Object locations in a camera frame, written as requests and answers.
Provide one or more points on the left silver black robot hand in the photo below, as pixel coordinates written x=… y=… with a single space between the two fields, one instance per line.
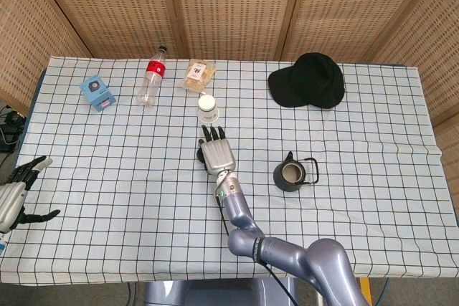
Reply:
x=10 y=198

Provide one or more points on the small blue cardboard box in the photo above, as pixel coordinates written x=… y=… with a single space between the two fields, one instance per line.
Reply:
x=97 y=94

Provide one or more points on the white paper cup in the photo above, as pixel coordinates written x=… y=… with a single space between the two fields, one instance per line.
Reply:
x=207 y=110

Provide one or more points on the black cast iron teapot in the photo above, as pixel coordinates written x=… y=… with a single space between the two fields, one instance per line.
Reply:
x=283 y=184

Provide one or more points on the light blue checkered tablecloth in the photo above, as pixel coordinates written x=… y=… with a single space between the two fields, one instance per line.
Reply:
x=125 y=220

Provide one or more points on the clear bag of snacks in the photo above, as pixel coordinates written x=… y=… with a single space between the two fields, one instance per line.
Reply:
x=197 y=76

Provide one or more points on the black baseball cap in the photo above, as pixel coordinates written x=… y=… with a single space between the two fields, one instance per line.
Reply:
x=308 y=80

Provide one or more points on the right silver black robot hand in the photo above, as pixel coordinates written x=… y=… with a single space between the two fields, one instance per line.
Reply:
x=217 y=157

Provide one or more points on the clear plastic bottle red label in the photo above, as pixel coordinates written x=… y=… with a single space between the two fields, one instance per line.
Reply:
x=151 y=80

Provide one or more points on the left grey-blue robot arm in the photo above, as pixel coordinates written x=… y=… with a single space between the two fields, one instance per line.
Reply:
x=2 y=247

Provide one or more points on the woven wooden folding screen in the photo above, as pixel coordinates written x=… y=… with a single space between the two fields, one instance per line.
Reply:
x=233 y=5

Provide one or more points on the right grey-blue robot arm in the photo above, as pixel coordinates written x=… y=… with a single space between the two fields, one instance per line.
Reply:
x=287 y=248

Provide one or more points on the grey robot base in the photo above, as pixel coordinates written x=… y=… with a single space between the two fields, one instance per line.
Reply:
x=215 y=293

